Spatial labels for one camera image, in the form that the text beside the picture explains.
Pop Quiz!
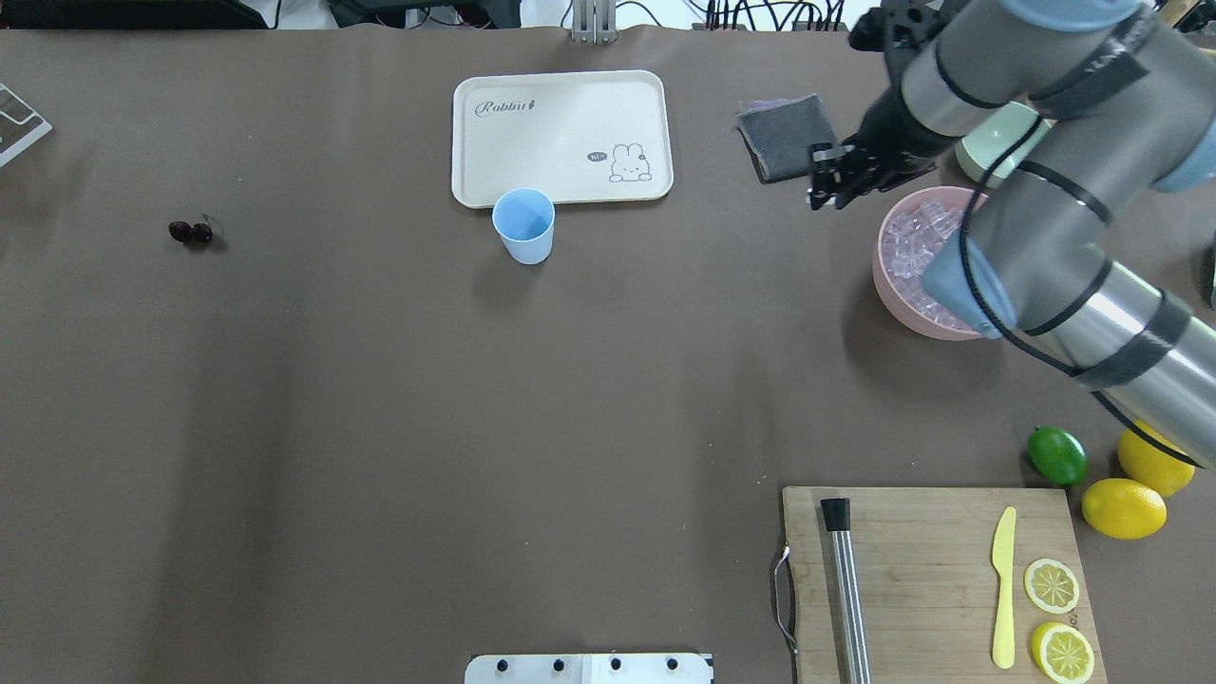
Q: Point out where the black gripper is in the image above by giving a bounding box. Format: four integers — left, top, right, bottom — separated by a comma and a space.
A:
807, 86, 957, 211

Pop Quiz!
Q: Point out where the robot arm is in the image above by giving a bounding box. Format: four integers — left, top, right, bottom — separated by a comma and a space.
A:
807, 1, 1215, 470

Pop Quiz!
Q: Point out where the pink bowl of ice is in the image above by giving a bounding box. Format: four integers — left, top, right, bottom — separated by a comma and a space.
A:
869, 186, 981, 341

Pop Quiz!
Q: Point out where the blue plastic cup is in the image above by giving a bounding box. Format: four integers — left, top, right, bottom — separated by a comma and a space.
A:
491, 189, 556, 265

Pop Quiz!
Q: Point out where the dark cherries pair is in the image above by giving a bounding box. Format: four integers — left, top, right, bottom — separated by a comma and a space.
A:
167, 213, 216, 246

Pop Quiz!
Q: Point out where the white cup rack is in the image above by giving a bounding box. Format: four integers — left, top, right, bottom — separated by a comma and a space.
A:
0, 84, 54, 167

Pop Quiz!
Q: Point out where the grey folded cloth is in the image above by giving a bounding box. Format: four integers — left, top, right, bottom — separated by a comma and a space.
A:
734, 92, 839, 183

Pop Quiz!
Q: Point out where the green ceramic bowl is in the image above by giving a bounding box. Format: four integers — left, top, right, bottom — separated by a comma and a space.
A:
955, 103, 1052, 189

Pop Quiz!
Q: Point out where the cream rabbit tray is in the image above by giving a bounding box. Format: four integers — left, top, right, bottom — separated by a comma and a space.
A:
450, 69, 675, 209

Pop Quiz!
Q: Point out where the metal rod black cap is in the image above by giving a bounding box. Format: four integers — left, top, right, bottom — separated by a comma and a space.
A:
820, 497, 873, 683

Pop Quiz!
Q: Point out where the green lime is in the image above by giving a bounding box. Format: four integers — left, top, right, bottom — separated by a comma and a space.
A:
1026, 426, 1090, 486

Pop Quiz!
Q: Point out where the wooden cutting board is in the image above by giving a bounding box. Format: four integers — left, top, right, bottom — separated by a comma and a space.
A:
781, 486, 1100, 683

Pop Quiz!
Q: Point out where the yellow lemon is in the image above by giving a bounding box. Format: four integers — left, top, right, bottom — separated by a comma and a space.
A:
1081, 478, 1169, 542
1116, 427, 1197, 498

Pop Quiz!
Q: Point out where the yellow plastic knife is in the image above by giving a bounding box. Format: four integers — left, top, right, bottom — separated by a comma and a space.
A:
991, 506, 1017, 669

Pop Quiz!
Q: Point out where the lemon slice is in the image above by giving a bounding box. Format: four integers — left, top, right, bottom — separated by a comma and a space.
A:
1021, 557, 1081, 615
1030, 619, 1097, 683

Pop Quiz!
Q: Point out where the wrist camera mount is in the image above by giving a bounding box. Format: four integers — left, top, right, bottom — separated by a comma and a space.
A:
848, 1, 968, 86

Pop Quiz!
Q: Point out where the aluminium frame post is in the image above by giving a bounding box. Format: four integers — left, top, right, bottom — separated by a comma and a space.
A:
570, 0, 619, 45

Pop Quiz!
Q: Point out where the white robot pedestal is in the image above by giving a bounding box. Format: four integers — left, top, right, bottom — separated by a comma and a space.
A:
465, 651, 715, 683

